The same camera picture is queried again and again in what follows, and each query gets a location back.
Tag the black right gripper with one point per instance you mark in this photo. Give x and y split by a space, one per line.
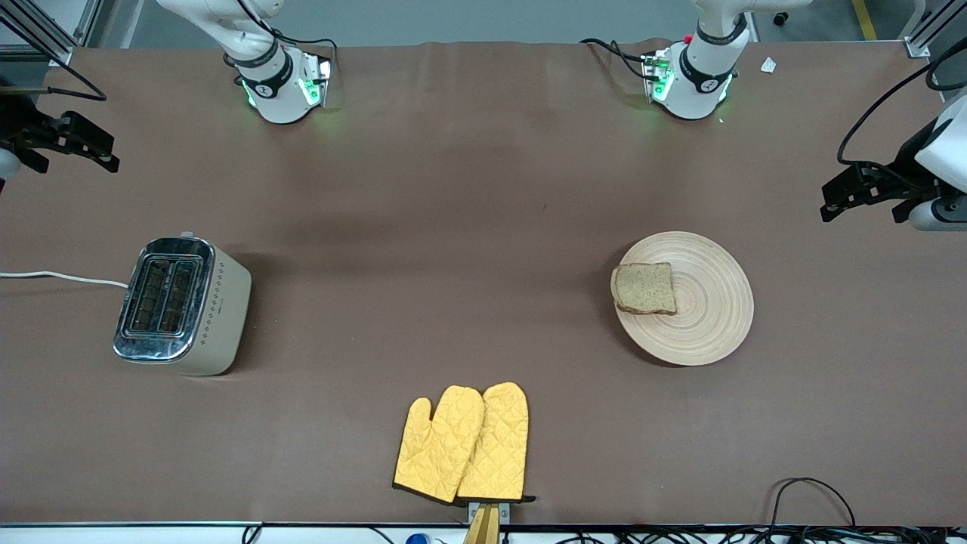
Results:
16 119

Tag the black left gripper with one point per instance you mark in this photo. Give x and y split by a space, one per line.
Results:
909 159

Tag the round wooden plate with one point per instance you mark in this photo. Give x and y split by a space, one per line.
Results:
710 317

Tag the brown bread slice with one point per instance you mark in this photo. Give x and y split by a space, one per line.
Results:
646 288

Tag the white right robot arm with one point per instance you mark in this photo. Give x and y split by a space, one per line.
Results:
279 94

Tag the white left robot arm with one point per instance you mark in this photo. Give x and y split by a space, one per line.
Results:
699 91

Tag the cream and chrome toaster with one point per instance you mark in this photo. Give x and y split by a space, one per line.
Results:
215 317

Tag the white paper scrap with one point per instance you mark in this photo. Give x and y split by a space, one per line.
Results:
768 65

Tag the black caster wheel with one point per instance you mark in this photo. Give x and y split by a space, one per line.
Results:
780 17

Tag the yellow quilted oven mitt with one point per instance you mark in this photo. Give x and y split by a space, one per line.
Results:
434 446
498 446

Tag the wooden stand with metal bracket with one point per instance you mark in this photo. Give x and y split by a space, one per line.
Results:
483 525

